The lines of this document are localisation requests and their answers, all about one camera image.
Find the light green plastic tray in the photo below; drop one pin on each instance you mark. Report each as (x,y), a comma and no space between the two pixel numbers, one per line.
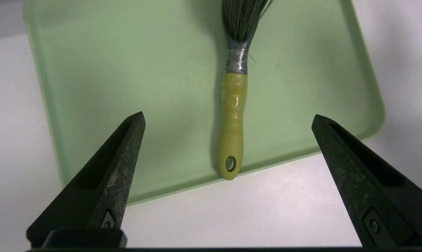
(127,87)

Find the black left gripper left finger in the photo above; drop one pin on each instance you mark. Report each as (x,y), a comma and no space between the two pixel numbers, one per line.
(102,189)

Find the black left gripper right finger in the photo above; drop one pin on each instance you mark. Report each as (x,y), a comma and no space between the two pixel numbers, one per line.
(368,185)

